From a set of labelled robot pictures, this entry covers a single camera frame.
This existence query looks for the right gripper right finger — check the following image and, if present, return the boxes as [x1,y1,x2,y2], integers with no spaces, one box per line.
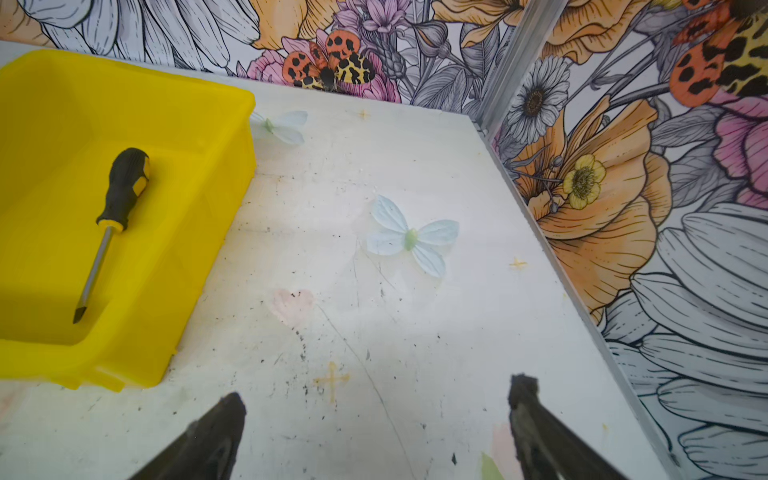
[508,374,626,480]

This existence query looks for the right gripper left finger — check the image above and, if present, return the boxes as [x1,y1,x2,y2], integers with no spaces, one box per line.
[130,392,247,480]

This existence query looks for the black yellow handled screwdriver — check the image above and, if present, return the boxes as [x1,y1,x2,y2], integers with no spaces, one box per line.
[72,147,150,324]

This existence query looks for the yellow plastic bin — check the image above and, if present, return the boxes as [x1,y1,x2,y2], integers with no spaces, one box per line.
[1,50,256,391]

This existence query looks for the right corner aluminium post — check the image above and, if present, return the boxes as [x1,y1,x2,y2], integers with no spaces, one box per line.
[475,0,567,142]

